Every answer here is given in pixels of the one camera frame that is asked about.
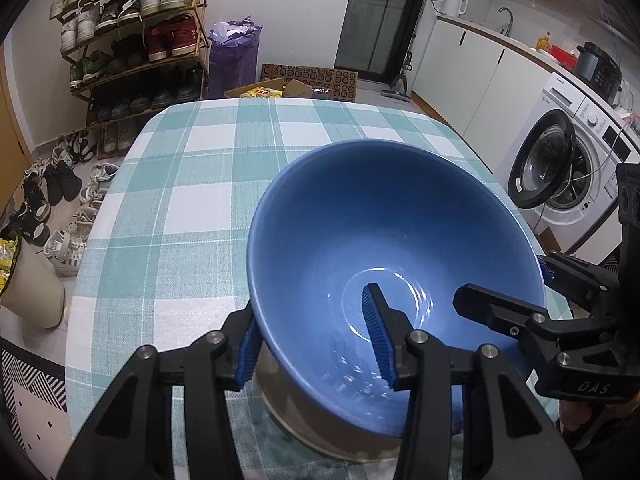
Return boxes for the ring-patterned flat cardboard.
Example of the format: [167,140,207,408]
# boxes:
[261,62,359,103]

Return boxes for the teal checkered tablecloth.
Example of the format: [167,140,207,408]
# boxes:
[64,97,573,480]

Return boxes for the pile of loose floor shoes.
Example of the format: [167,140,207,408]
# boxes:
[0,130,123,276]

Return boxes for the cream trash bin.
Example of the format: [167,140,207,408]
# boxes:
[0,236,67,331]

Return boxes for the wooden shoe rack with shoes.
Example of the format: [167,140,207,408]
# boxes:
[50,0,206,153]

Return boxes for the yellow-green snack packets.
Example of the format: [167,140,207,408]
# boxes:
[0,237,22,293]

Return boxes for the small red box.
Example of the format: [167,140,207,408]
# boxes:
[549,45,580,67]

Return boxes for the wooden door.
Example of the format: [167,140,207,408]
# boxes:
[0,42,33,161]

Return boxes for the medium glossy blue bowl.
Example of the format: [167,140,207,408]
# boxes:
[246,140,548,438]

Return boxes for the person's right hand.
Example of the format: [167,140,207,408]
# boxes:
[559,400,608,450]

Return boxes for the black and white patterned rug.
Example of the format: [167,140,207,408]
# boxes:
[0,347,68,456]

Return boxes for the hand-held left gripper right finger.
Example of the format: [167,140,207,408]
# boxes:
[361,282,583,480]

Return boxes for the white washing machine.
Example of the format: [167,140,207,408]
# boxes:
[507,72,640,253]

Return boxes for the dark glass door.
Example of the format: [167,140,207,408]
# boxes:
[334,0,436,83]

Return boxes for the white kitchen cabinet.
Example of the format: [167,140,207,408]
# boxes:
[411,12,558,148]

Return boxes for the purple plastic bag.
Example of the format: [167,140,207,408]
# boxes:
[207,19,263,100]

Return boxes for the floor mop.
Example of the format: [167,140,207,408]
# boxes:
[381,0,435,99]

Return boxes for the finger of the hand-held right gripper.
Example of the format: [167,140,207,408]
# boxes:
[452,283,617,361]
[537,251,621,319]

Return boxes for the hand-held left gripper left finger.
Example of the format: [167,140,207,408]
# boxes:
[57,302,265,480]

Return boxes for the black pressure cooker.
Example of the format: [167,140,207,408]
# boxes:
[575,41,623,106]

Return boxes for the open brown cardboard box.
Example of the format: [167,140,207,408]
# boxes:
[224,78,321,100]

